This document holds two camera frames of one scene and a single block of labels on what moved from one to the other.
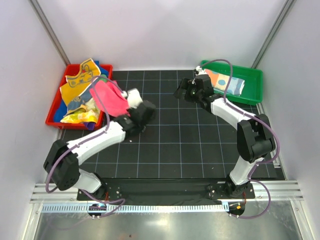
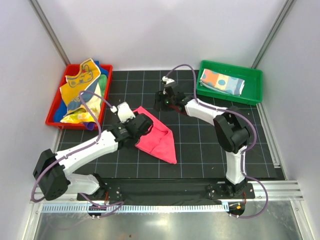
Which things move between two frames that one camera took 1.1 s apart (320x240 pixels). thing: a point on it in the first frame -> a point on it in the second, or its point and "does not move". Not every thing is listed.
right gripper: (183, 85) -> (159, 97)
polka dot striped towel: (220, 83) does not move
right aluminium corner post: (284, 11) does not move
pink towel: (110, 97) -> (159, 141)
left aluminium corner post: (38, 12) does not move
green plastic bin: (252, 93) does not move
